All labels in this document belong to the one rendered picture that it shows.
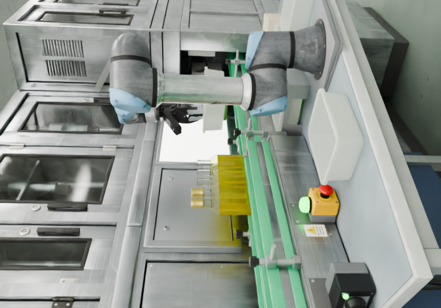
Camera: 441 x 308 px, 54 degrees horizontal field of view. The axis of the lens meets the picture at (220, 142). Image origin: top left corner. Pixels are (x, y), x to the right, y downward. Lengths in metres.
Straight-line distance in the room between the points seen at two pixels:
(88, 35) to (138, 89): 1.18
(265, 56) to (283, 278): 0.64
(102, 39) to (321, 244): 1.63
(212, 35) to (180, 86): 1.07
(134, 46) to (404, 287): 0.90
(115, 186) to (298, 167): 0.79
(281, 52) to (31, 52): 1.54
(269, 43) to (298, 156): 0.40
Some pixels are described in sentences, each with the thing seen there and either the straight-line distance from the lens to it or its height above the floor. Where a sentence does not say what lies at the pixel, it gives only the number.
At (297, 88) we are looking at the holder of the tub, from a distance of 1.56.
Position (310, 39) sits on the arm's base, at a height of 0.81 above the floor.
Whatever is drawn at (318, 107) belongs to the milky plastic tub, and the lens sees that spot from 1.23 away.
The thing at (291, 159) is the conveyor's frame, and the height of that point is 0.83.
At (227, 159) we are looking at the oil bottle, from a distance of 1.64.
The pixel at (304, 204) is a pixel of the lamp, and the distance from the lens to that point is 1.23.
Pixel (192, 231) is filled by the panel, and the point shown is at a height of 1.15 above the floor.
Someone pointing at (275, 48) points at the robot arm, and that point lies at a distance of 1.35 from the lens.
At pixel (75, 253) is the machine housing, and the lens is 1.61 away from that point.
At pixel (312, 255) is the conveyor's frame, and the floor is 0.84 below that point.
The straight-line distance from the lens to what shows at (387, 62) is 2.57.
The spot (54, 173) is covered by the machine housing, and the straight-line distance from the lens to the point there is 1.97.
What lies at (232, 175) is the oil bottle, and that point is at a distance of 1.56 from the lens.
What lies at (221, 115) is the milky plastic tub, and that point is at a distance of 1.58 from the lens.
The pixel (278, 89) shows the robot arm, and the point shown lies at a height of 0.91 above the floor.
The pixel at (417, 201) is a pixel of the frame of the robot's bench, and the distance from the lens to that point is 1.04.
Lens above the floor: 1.16
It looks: 4 degrees down
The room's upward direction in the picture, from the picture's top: 89 degrees counter-clockwise
